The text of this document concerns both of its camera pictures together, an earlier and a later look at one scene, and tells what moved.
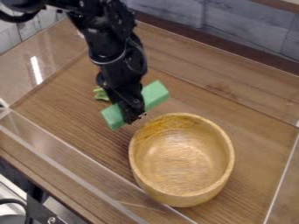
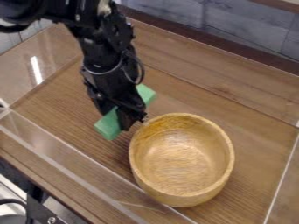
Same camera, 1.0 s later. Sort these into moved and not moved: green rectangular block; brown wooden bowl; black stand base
Moved: green rectangular block
Not moved: black stand base; brown wooden bowl
